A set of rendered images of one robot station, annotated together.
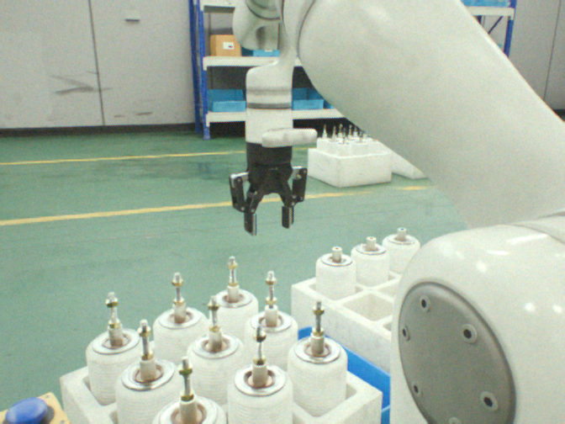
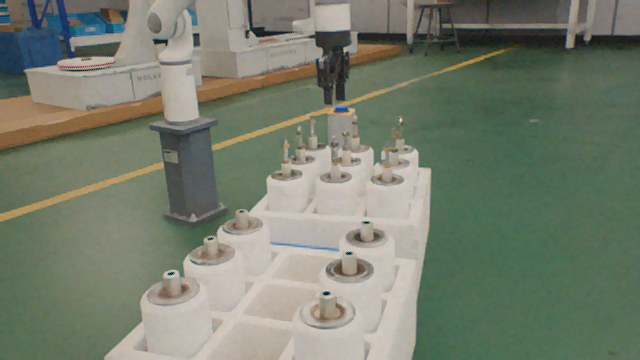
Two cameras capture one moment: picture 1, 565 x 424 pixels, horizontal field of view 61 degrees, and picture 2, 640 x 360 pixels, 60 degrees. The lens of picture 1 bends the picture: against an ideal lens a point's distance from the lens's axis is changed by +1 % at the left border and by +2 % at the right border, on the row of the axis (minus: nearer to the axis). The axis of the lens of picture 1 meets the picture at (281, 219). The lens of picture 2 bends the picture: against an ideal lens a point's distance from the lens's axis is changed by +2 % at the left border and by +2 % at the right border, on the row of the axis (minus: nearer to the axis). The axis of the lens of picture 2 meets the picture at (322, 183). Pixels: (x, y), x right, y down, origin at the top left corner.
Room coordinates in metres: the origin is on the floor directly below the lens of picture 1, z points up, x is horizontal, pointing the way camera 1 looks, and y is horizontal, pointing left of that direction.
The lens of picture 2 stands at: (1.72, -0.68, 0.67)
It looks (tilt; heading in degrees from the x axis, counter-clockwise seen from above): 20 degrees down; 145
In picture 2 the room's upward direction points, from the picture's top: 2 degrees counter-clockwise
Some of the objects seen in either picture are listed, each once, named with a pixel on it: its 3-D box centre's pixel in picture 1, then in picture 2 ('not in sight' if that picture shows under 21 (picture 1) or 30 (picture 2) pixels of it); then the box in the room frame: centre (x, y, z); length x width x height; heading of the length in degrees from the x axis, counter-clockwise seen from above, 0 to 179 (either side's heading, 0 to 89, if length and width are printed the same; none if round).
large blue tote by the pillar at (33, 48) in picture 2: not in sight; (27, 50); (-4.11, 0.11, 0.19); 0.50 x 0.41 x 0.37; 23
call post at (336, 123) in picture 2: not in sight; (342, 162); (0.44, 0.28, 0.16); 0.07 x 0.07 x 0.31; 40
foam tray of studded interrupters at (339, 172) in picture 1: (348, 165); not in sight; (3.07, -0.44, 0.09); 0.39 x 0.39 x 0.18; 25
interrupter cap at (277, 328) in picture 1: (271, 321); (335, 177); (0.77, 0.02, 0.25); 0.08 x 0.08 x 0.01
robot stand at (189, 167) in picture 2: not in sight; (190, 169); (0.17, -0.10, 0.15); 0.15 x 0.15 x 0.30; 18
